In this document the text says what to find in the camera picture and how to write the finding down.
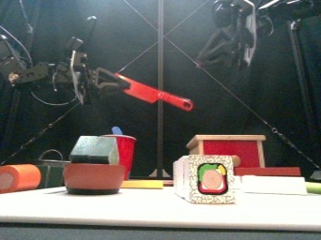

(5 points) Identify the red plastic toy knife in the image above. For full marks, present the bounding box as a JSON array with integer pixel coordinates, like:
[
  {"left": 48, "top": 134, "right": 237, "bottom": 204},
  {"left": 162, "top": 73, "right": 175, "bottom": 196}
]
[{"left": 114, "top": 72, "right": 195, "bottom": 113}]

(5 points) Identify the silver metal pot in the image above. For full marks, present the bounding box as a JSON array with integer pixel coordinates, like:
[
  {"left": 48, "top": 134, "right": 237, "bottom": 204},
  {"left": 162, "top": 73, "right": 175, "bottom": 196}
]
[{"left": 27, "top": 149, "right": 72, "bottom": 167}]

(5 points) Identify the green toy sushi roll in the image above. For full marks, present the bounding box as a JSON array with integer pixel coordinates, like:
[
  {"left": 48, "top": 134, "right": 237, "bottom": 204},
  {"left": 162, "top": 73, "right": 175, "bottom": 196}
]
[{"left": 70, "top": 135, "right": 122, "bottom": 166}]

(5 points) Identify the orange-brown toy bowl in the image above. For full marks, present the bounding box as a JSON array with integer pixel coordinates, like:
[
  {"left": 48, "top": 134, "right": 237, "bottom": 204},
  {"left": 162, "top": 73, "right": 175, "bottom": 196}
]
[{"left": 63, "top": 162, "right": 127, "bottom": 195}]

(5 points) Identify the white toy rice block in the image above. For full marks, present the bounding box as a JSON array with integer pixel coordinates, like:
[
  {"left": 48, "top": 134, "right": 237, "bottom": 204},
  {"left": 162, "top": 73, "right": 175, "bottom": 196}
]
[{"left": 241, "top": 175, "right": 309, "bottom": 195}]

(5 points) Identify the yellow toy egg block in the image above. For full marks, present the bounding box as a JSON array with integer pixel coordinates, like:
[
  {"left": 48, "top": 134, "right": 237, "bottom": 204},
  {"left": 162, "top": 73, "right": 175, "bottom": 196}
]
[{"left": 120, "top": 180, "right": 166, "bottom": 189}]

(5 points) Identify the grey metal frame bracket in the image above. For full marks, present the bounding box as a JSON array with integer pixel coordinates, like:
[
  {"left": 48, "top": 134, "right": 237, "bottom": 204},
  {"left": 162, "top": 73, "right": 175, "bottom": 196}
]
[{"left": 149, "top": 168, "right": 173, "bottom": 179}]

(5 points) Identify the white toy sushi roll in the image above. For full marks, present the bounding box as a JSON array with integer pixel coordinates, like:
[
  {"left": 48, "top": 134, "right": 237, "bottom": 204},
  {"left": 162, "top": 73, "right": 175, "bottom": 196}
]
[{"left": 173, "top": 154, "right": 237, "bottom": 204}]

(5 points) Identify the red plastic cup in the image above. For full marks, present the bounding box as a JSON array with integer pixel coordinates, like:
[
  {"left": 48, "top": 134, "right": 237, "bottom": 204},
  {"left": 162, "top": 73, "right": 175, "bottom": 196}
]
[{"left": 100, "top": 134, "right": 138, "bottom": 181}]

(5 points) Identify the black frame post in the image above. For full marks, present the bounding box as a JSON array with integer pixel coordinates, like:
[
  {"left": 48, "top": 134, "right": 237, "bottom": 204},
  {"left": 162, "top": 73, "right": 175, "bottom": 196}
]
[{"left": 155, "top": 0, "right": 166, "bottom": 172}]

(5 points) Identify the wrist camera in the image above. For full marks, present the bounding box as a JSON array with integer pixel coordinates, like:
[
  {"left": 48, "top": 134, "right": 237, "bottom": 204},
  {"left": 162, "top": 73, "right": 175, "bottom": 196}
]
[
  {"left": 62, "top": 15, "right": 99, "bottom": 53},
  {"left": 210, "top": 0, "right": 235, "bottom": 28}
]

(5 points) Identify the wooden box with slot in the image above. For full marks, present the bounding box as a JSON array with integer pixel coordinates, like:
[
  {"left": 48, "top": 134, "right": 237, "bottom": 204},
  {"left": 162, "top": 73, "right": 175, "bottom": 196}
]
[{"left": 186, "top": 134, "right": 268, "bottom": 169}]

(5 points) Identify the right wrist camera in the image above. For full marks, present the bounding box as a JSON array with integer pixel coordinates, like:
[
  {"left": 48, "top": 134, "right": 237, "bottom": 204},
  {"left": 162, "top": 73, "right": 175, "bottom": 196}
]
[{"left": 210, "top": 0, "right": 235, "bottom": 28}]

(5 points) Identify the white cutting board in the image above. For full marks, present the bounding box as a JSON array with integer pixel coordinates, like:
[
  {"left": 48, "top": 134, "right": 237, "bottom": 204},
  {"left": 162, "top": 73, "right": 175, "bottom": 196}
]
[{"left": 0, "top": 186, "right": 321, "bottom": 233}]

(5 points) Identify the red striped shrimp topping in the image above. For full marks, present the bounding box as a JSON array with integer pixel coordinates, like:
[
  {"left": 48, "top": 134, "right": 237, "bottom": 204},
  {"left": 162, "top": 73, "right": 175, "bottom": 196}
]
[{"left": 233, "top": 166, "right": 302, "bottom": 177}]

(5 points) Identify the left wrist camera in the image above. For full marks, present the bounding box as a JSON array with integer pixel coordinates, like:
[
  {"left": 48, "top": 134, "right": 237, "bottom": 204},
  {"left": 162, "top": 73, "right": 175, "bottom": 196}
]
[{"left": 62, "top": 15, "right": 99, "bottom": 53}]

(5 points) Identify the green-handled metal spoon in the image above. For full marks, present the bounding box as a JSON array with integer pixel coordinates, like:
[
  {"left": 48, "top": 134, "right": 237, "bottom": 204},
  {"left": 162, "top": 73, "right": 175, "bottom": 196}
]
[{"left": 305, "top": 181, "right": 321, "bottom": 195}]

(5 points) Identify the orange cylinder toy roll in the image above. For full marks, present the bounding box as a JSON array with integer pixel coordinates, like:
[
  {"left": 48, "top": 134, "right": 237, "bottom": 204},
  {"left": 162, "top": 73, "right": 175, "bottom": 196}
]
[{"left": 0, "top": 164, "right": 43, "bottom": 194}]

